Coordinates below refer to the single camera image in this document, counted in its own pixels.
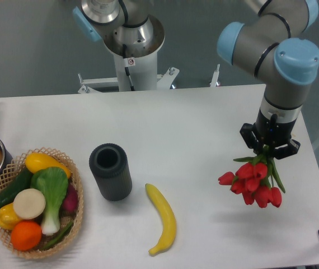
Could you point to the orange fruit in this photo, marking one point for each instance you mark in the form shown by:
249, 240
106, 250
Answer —
26, 235

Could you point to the green bok choy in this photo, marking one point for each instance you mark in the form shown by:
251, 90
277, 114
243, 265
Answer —
52, 182

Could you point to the white round radish slice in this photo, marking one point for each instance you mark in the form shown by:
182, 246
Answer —
29, 204

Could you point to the yellow bell pepper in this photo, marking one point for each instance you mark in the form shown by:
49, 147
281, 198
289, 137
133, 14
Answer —
8, 218

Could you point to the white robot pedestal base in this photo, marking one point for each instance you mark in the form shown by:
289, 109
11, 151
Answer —
133, 36

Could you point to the dark green cucumber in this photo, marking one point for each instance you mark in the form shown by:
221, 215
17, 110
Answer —
20, 183

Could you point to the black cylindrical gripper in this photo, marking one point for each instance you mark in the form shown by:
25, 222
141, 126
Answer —
277, 134

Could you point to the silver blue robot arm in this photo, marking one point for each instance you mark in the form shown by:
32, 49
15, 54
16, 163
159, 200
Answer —
271, 50

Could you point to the red tulip bouquet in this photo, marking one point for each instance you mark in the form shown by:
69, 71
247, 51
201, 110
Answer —
257, 180

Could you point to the purple red onion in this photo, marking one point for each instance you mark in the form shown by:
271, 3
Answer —
70, 202

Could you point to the green chili pepper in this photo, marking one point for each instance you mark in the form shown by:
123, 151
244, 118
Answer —
59, 237

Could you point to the dark grey ribbed vase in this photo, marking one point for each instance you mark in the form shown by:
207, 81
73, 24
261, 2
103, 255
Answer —
109, 165

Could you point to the woven wicker basket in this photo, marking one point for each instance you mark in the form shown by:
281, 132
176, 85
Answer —
10, 173

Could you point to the yellow squash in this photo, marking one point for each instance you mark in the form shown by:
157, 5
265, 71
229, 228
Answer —
37, 161

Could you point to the yellow banana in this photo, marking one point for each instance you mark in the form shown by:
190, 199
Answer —
169, 224

